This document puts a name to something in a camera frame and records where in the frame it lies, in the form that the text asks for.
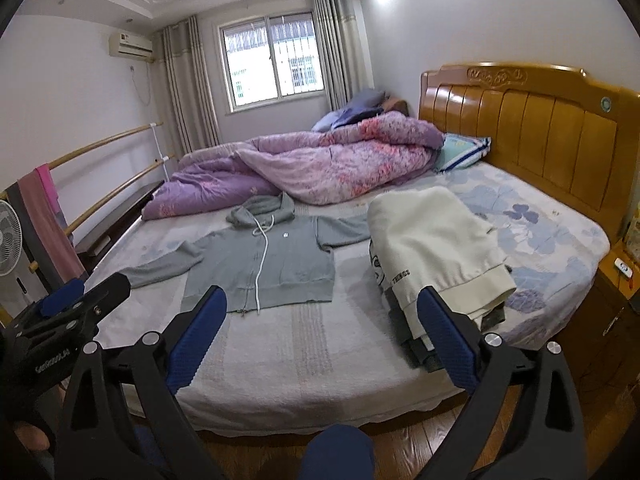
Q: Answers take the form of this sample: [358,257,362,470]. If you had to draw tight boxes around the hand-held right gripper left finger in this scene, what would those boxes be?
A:
[52,285,228,480]

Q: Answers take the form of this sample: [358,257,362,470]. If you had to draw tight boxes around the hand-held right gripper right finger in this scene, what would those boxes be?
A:
[416,285,587,480]

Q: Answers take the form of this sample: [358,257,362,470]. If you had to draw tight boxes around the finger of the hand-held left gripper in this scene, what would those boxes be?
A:
[15,272,132,333]
[40,279,86,318]

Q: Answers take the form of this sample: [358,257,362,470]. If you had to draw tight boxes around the cream sweater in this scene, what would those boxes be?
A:
[367,186,517,333]

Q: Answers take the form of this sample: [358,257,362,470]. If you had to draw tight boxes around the grey zip hoodie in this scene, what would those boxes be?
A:
[120,192,373,317]

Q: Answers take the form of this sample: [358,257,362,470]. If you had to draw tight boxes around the dark folded clothes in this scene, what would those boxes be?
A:
[385,305,506,373]

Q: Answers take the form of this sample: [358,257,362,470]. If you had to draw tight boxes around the person's left hand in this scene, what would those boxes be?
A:
[12,422,51,453]

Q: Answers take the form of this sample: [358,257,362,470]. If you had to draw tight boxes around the mauve towel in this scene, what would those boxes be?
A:
[17,170,88,281]

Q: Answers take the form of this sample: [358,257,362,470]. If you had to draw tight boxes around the white standing fan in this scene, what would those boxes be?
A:
[0,199,32,321]

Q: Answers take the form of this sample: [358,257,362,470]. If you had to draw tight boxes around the bed with floral sheet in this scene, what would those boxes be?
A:
[82,160,612,433]

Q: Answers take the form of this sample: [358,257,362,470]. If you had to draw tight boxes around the pink towel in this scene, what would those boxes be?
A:
[34,162,63,216]

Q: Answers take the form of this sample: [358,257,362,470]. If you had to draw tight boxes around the person's leg in blue trousers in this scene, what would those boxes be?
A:
[299,424,376,480]

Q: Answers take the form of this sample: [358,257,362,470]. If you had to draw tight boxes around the wooden nightstand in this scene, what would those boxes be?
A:
[565,237,640,411]

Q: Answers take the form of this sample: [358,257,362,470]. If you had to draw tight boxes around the blue green pillow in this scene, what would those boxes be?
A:
[434,132,492,175]

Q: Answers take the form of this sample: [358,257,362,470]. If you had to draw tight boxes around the purple floral quilt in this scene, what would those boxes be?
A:
[141,111,446,221]

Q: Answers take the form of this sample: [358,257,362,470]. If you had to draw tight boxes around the beige striped curtain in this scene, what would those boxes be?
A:
[311,0,376,108]
[159,15,222,153]

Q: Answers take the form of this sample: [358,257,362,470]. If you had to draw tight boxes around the wooden headboard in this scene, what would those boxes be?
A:
[419,62,640,228]

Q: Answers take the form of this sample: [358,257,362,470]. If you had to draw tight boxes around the white air conditioner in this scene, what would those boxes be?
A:
[108,31,155,61]

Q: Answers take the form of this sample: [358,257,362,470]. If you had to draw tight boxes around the blue grey pillow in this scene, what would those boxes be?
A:
[311,89,391,133]

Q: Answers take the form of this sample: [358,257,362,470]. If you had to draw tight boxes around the window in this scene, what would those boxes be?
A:
[214,10,328,115]

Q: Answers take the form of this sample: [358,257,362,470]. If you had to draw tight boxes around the curved wooden rail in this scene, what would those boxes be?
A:
[65,156,176,236]
[0,122,165,201]

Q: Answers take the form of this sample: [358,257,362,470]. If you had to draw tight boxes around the white rail post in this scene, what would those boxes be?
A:
[150,122,168,181]

